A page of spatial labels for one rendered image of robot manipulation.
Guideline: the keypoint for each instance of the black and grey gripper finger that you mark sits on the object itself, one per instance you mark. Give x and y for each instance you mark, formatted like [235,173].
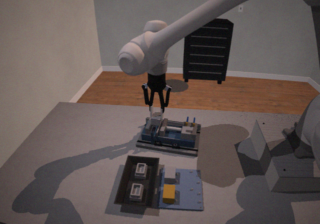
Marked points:
[161,97]
[146,98]

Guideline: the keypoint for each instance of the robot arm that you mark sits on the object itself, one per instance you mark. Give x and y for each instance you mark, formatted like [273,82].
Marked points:
[149,53]

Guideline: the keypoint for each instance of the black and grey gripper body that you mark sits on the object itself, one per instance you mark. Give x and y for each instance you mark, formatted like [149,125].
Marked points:
[157,80]

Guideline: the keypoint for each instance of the orange-yellow block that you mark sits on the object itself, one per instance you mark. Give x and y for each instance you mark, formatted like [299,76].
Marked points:
[168,194]

